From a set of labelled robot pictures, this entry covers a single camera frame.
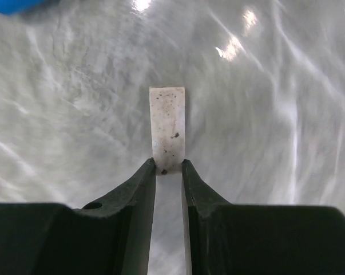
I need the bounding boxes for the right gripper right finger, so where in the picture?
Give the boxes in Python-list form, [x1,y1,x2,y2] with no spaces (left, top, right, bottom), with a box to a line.
[182,160,345,274]

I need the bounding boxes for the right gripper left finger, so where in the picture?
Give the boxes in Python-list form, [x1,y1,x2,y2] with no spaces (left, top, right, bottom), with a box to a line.
[0,159,156,274]

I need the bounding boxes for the small grey eraser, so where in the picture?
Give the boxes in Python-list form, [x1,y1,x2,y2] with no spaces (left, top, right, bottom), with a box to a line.
[149,87,186,175]

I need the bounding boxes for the blue capped glue stick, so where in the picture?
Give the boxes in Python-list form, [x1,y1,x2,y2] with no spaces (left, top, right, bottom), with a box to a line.
[0,0,46,15]

